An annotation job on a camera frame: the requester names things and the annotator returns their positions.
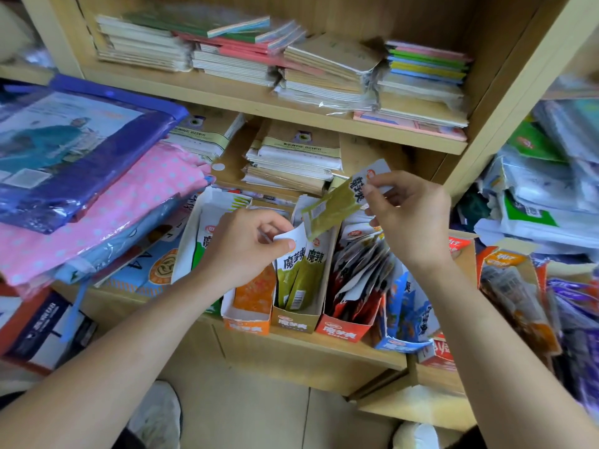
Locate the person's right hand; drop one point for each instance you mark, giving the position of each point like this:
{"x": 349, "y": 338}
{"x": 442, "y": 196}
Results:
{"x": 416, "y": 219}

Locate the small stack of brown notebooks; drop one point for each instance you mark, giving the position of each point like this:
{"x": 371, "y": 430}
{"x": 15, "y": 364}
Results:
{"x": 206, "y": 133}

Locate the wrapped stack of brown notebooks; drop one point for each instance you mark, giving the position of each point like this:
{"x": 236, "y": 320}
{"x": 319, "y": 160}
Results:
{"x": 327, "y": 72}

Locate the orange box of brown packets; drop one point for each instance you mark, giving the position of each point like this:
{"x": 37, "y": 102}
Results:
{"x": 512, "y": 294}

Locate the stack of white notebooks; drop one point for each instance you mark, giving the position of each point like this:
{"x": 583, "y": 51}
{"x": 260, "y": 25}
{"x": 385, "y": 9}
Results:
{"x": 140, "y": 46}

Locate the red cardboard snack box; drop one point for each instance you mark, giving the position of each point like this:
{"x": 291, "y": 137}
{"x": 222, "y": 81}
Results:
{"x": 344, "y": 329}

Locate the dark blue cardboard box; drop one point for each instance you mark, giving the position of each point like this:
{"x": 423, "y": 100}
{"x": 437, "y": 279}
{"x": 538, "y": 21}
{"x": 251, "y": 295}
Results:
{"x": 37, "y": 331}

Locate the person's left thumb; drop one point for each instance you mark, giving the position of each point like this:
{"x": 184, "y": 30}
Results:
{"x": 278, "y": 251}

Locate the olive cardboard snack box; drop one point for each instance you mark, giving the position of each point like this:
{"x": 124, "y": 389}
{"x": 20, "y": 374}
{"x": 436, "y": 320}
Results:
{"x": 299, "y": 320}

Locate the stack of green and red notebooks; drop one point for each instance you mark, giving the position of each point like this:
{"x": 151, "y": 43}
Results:
{"x": 234, "y": 46}

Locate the person's left hand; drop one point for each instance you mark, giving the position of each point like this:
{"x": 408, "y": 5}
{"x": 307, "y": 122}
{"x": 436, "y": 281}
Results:
{"x": 234, "y": 247}

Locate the orange cardboard snack box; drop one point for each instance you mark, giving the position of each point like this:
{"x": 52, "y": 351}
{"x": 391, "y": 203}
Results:
{"x": 250, "y": 301}

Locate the stack of colourful notebooks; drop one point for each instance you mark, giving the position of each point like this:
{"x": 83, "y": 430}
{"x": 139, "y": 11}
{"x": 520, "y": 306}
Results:
{"x": 423, "y": 95}

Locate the white and green snack box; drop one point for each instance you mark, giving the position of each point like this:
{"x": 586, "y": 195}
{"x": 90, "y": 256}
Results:
{"x": 206, "y": 219}

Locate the person's right forearm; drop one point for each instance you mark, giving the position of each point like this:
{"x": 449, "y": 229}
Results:
{"x": 496, "y": 360}

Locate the pile of plastic-wrapped packs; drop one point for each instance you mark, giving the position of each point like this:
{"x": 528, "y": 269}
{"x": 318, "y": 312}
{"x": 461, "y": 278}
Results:
{"x": 543, "y": 182}

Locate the person's left forearm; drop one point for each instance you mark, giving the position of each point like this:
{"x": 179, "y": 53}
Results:
{"x": 121, "y": 360}

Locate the light blue wrapped package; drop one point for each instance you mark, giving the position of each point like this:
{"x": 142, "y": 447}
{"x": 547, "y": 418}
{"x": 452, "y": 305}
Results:
{"x": 135, "y": 238}

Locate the green snack packet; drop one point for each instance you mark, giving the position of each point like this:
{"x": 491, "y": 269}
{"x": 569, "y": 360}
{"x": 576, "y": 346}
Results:
{"x": 288, "y": 271}
{"x": 310, "y": 275}
{"x": 334, "y": 205}

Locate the blue plastic-wrapped raincoat package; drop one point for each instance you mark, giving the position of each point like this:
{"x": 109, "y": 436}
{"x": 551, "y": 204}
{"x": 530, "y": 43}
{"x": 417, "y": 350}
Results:
{"x": 70, "y": 149}

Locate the tall stack of brown notebooks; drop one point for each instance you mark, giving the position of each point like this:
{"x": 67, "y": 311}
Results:
{"x": 295, "y": 156}

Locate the white shoe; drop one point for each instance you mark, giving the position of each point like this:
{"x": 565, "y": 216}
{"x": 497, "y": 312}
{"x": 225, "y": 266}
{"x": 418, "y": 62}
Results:
{"x": 416, "y": 437}
{"x": 157, "y": 416}

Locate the pile of purple snack packets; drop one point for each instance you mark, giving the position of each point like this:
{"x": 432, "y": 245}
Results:
{"x": 578, "y": 331}

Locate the bunch of red snack packets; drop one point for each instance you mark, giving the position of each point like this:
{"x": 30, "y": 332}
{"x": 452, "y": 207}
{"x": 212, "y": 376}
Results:
{"x": 360, "y": 275}

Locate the blue and orange paper pack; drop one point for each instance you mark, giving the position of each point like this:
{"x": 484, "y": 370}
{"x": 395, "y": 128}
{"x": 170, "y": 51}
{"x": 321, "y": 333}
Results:
{"x": 159, "y": 271}

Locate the wooden shelf unit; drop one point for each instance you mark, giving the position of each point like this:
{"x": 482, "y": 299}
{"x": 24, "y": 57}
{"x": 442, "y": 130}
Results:
{"x": 262, "y": 101}

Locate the blue cardboard snack box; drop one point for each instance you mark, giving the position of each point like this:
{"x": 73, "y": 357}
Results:
{"x": 397, "y": 343}

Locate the pink polka-dot package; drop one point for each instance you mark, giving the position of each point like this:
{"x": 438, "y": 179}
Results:
{"x": 140, "y": 191}

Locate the person's right thumb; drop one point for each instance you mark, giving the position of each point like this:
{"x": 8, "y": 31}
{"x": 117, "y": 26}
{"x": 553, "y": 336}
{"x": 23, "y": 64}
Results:
{"x": 376, "y": 201}

